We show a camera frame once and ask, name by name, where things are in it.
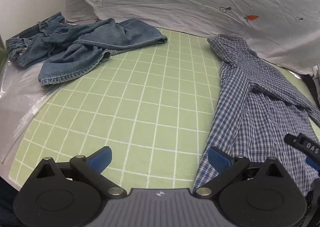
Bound blue plaid shirt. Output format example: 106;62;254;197
194;35;319;194

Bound clear plastic zipper bag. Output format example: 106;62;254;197
1;60;58;163

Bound white folded garment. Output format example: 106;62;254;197
312;63;320;86

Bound green grid cutting mat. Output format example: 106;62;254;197
8;26;320;190

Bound blue denim jeans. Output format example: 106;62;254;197
5;13;168;86

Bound grey carrot print sheet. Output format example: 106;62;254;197
64;0;319;74

